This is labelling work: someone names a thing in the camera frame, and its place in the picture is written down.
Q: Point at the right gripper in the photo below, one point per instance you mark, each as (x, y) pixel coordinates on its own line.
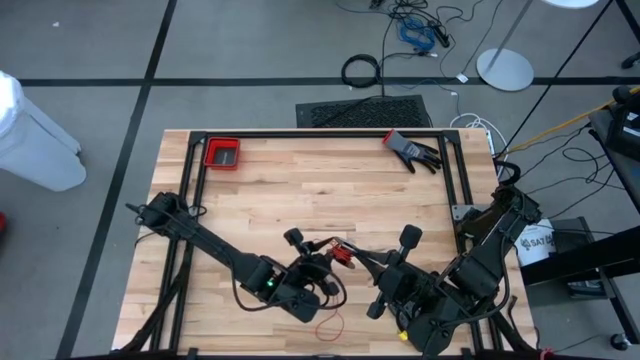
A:
(405, 287)

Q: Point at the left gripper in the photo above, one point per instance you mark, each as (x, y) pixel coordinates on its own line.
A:
(315, 272)

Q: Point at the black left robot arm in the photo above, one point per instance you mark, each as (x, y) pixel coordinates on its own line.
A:
(210, 247)

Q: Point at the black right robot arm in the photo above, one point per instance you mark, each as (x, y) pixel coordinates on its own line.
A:
(480, 270)

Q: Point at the grey glove with red cuff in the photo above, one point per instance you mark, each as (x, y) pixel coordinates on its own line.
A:
(410, 150)

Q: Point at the red plastic bin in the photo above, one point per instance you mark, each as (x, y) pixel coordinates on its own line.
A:
(221, 153)

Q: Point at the black rubber floor mat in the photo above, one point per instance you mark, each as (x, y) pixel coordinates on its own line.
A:
(365, 112)

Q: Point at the white printed cardboard box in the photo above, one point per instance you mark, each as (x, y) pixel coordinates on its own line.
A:
(535, 245)

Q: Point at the white power strip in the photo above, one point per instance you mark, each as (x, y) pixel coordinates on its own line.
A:
(490, 140)

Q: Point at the black metal beam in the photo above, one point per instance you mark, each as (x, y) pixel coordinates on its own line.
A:
(600, 255)

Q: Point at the white floor lamp stand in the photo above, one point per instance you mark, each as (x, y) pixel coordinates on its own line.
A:
(505, 70)

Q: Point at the black caster wheel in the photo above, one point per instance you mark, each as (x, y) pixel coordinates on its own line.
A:
(621, 342)

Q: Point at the black desk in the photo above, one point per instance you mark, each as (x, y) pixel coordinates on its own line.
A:
(620, 165)

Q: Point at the white bin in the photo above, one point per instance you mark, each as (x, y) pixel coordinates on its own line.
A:
(35, 140)

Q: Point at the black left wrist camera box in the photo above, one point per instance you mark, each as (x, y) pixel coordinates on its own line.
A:
(300, 305)

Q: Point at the silver frame bracket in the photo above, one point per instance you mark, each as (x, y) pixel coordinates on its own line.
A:
(462, 210)

